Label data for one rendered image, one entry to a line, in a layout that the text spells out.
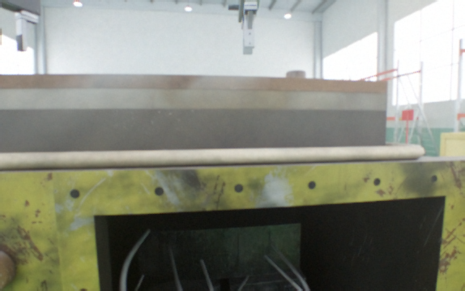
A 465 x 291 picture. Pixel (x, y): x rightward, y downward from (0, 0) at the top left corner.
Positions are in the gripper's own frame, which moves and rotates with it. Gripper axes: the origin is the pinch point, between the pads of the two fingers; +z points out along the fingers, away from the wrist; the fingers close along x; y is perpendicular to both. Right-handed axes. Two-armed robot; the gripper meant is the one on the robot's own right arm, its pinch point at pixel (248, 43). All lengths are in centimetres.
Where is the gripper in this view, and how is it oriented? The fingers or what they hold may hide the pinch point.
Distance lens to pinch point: 68.5
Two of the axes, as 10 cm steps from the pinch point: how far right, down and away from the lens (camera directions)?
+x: 0.3, 0.8, -10.0
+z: 0.0, 10.0, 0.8
